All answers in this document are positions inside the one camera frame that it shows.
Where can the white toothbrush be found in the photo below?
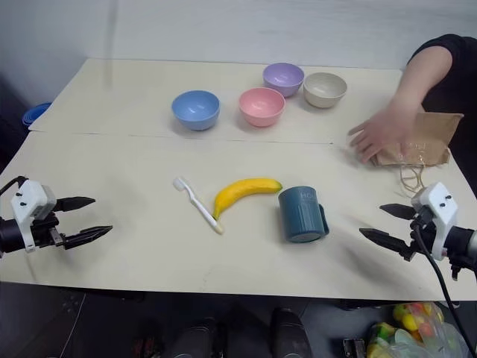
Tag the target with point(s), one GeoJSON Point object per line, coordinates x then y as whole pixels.
{"type": "Point", "coordinates": [197, 205]}

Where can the person's bare hand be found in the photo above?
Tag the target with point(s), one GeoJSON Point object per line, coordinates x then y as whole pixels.
{"type": "Point", "coordinates": [387, 130]}

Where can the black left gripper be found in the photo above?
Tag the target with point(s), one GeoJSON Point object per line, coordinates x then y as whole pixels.
{"type": "Point", "coordinates": [44, 231]}

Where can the blue stacked round object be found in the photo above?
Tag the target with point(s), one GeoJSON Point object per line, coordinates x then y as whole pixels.
{"type": "Point", "coordinates": [35, 113]}

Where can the person in black clothing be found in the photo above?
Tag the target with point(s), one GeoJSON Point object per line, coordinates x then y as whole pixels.
{"type": "Point", "coordinates": [464, 82]}

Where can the yellow banana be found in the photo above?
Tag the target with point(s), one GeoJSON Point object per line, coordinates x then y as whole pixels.
{"type": "Point", "coordinates": [238, 191]}

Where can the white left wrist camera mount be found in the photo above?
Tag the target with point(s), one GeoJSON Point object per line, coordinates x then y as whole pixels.
{"type": "Point", "coordinates": [28, 199]}

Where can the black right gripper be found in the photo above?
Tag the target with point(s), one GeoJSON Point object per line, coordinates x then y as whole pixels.
{"type": "Point", "coordinates": [423, 238]}

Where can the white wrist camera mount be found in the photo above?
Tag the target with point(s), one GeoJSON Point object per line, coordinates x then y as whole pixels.
{"type": "Point", "coordinates": [439, 209]}
{"type": "Point", "coordinates": [28, 199]}

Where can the pink plastic bowl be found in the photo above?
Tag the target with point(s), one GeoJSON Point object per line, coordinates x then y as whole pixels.
{"type": "Point", "coordinates": [262, 107]}

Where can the dark rounded shape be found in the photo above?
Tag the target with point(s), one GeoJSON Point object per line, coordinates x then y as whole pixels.
{"type": "Point", "coordinates": [290, 332]}

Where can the beige plastic bowl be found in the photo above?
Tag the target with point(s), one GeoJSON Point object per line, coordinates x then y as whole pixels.
{"type": "Point", "coordinates": [325, 90]}

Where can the brown paper bag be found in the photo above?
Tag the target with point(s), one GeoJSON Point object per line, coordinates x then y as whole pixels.
{"type": "Point", "coordinates": [436, 138]}

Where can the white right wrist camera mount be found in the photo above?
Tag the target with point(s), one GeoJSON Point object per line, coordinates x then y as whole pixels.
{"type": "Point", "coordinates": [439, 209]}

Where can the blue plastic bowl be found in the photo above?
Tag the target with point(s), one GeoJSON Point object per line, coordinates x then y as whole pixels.
{"type": "Point", "coordinates": [195, 110]}

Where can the clear bag of toy fruit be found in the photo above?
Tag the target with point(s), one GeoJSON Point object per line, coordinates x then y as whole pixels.
{"type": "Point", "coordinates": [410, 332]}

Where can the small black metal object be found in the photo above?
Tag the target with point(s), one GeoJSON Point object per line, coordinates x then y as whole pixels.
{"type": "Point", "coordinates": [354, 347]}

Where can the person's bare forearm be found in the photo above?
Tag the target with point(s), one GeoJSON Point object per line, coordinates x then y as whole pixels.
{"type": "Point", "coordinates": [425, 78]}

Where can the dark blue ribbed cup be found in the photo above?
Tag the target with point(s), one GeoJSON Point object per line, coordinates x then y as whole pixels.
{"type": "Point", "coordinates": [300, 216]}

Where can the purple plastic bowl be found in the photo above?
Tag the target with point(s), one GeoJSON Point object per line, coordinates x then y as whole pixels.
{"type": "Point", "coordinates": [282, 79]}

